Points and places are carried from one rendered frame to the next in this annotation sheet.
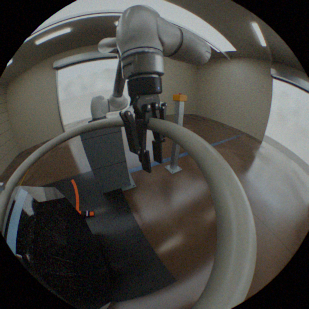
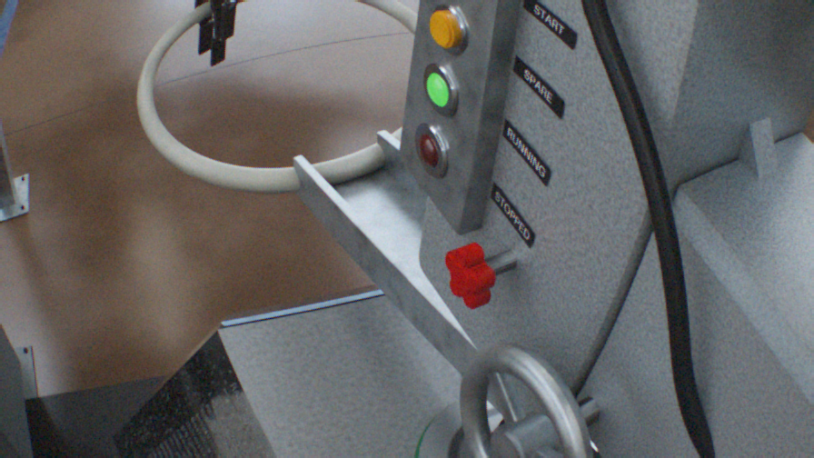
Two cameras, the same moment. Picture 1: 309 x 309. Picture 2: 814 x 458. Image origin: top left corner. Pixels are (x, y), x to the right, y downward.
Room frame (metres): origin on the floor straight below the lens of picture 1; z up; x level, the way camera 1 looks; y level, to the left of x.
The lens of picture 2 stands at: (-0.16, 1.14, 1.67)
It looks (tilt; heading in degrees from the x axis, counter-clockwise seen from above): 46 degrees down; 271
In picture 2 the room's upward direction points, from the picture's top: 8 degrees clockwise
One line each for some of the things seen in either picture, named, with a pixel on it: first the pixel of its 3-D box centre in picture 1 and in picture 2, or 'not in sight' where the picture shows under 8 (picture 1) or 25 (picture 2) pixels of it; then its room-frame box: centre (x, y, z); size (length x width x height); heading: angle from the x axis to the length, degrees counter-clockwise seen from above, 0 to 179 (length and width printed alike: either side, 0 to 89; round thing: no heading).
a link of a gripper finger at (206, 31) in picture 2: (157, 152); (205, 37); (0.26, -0.01, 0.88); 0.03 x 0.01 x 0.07; 50
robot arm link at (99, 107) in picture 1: (98, 106); not in sight; (0.99, 0.56, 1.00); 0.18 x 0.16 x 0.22; 123
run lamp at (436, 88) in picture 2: not in sight; (441, 88); (-0.16, 0.71, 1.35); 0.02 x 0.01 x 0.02; 125
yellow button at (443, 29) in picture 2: not in sight; (446, 28); (-0.16, 0.71, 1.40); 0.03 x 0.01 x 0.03; 125
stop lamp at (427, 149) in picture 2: not in sight; (431, 149); (-0.16, 0.71, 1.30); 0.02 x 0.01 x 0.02; 125
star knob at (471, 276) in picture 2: not in sight; (488, 266); (-0.21, 0.77, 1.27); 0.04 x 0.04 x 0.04; 35
